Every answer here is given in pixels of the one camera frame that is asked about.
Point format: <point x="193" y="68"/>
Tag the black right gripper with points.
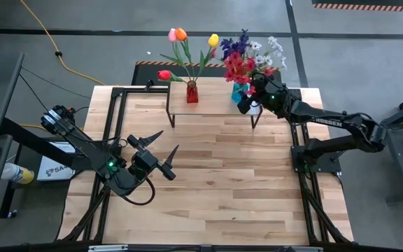
<point x="275" y="98"/>

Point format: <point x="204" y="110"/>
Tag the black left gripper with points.
<point x="145" y="164"/>

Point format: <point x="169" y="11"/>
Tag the teal glass vase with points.
<point x="237" y="91"/>

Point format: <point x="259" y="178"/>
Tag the red artificial flower spray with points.
<point x="236" y="68"/>

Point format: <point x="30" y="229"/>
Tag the purple artificial flower bunch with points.
<point x="235" y="45"/>

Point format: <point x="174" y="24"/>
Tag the white artificial flower bunch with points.
<point x="275" y="43"/>

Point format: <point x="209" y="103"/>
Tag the red glass vase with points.
<point x="192" y="94"/>

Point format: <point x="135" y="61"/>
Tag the red artificial tulip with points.
<point x="164" y="75"/>

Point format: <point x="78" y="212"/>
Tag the orange artificial tulip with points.
<point x="181" y="34"/>

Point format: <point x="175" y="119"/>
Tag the pink artificial tulip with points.
<point x="172" y="35"/>

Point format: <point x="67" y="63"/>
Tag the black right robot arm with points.
<point x="327" y="120"/>

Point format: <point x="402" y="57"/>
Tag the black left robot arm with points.
<point x="89" y="150"/>

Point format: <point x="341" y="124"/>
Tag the black hazard-striped floor mat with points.
<point x="149" y="75"/>

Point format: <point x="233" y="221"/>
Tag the white cardboard box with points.
<point x="52" y="171"/>

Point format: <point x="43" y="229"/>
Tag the yellow spray bottle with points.
<point x="17" y="173"/>

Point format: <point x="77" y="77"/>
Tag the orange black hazard tape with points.
<point x="369" y="7"/>

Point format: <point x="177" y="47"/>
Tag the wooden shelf black metal frame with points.
<point x="215" y="105"/>

